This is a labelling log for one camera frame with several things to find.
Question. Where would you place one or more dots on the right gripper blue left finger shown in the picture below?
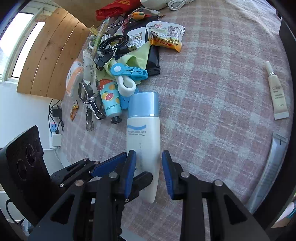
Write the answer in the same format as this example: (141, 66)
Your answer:
(126, 176)

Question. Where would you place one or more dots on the wooden board panel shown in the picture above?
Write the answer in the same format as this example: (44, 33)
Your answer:
(49, 60)

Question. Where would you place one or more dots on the small white cream tube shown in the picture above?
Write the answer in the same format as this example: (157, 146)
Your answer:
(277, 94)

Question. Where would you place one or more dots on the yellow snack packet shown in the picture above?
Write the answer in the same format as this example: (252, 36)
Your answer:
(164, 34)

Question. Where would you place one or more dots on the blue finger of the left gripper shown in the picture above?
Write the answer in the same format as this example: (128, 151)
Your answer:
(136, 184)
(104, 168)

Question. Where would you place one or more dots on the red fabric pouch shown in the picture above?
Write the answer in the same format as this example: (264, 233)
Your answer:
(117, 8)

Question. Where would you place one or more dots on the light green cleaning cloth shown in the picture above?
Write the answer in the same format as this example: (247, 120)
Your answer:
(137, 58)

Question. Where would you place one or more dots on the blue white clip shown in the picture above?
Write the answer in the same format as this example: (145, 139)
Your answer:
(126, 77)

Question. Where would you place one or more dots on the silver grey tube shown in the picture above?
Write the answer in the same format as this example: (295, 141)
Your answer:
(270, 172)

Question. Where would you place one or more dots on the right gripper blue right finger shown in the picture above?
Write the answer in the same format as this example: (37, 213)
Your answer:
(172, 172)

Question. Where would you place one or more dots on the black wallet pouch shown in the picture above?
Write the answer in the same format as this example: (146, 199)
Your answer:
(137, 33)

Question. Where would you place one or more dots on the white blue-capped lotion bottle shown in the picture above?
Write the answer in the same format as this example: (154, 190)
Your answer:
(143, 135)

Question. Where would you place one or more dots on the silver carabiner clip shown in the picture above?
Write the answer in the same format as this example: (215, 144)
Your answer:
(94, 105)

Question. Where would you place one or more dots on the fruit-print teal tube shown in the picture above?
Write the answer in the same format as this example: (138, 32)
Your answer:
(110, 98)

